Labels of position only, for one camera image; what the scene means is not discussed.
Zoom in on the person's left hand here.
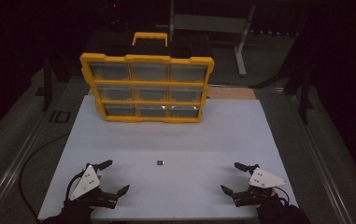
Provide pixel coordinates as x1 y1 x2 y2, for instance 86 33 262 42
62 198 96 217

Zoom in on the hand-held gripper black cable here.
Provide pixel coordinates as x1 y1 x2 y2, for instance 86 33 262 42
65 172 87 201
274 186 291 207

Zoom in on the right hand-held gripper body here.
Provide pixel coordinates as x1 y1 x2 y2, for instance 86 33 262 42
231 163 291 209

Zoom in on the yellow black drawer organizer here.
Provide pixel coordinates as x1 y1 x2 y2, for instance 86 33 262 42
79 30 215 124

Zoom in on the set of clear plastic drawers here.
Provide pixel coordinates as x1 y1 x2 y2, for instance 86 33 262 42
90 62 208 119

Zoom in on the grey metal stand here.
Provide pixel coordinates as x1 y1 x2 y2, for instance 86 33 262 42
155 0 258 77

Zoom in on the black tripod stand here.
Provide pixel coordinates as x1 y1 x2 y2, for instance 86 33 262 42
249 29 315 125

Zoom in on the left hand-held gripper black cable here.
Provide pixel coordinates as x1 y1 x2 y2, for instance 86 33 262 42
65 172 87 201

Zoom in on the aluminium rail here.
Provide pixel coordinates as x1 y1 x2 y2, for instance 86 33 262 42
286 92 356 224
0 81 74 222

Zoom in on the long black floor cable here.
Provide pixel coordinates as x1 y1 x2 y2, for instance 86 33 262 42
18 133 71 220

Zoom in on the slim black stand post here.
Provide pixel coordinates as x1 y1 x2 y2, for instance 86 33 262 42
42 52 54 112

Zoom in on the person's right hand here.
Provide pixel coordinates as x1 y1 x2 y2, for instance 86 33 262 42
254 189 284 214

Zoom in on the right hand-held gripper black cable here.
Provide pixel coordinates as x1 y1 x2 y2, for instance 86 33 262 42
274 186 291 207

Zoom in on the clear pulled-out organizer drawer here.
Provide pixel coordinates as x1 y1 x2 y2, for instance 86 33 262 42
136 105 168 119

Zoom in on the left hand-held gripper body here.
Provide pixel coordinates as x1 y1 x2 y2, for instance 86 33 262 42
66 161 120 210

